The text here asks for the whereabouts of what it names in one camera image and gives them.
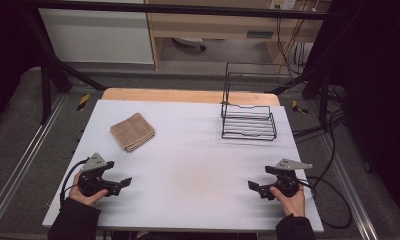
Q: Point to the black metal crossbar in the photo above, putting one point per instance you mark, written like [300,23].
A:
[188,9]

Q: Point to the person's left hand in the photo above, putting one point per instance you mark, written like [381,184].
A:
[84,199]

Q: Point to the aluminium rail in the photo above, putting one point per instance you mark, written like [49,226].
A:
[24,156]
[351,193]

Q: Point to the white foam mat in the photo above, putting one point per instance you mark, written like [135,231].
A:
[188,166]

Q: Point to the yellow black tape strip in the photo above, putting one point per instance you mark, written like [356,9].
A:
[83,102]
[299,107]

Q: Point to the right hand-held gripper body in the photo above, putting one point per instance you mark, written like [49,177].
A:
[288,180]

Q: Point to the black curtain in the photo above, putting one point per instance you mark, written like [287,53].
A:
[378,83]
[6,50]

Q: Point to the person's right hand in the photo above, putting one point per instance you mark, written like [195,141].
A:
[294,205]

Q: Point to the office chair base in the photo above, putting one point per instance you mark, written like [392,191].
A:
[189,42]

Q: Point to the light wooden desk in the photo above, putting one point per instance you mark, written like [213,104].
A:
[214,28]

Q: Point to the brown towel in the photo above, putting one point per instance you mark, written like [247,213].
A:
[133,131]

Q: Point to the white wall socket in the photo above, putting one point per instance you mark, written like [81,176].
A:
[283,4]

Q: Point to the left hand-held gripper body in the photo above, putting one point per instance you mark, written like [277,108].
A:
[92,163]

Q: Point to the white cabinet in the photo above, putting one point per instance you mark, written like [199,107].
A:
[98,36]

